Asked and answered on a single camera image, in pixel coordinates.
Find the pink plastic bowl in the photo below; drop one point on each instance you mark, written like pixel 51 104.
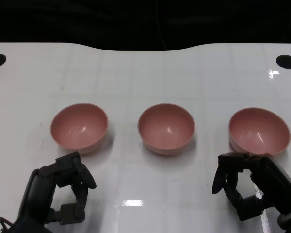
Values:
pixel 259 132
pixel 78 126
pixel 166 128

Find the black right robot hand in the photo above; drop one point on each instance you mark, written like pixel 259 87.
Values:
pixel 274 184

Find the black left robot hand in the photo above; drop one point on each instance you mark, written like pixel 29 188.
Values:
pixel 38 194

